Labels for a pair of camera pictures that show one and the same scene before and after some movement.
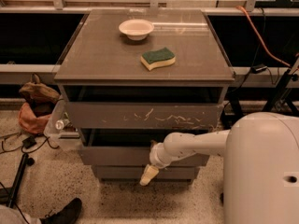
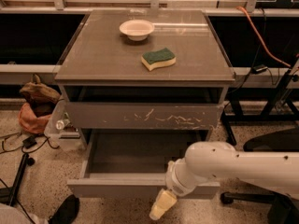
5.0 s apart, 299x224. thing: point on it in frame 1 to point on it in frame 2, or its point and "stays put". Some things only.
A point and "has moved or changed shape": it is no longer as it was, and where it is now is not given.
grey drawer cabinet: [104, 65] stays put
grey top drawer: [141, 115] stays put
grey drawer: [130, 147] has moved or changed shape
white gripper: [156, 158] to [173, 180]
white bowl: [135, 29] stays put
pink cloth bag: [29, 121] stays put
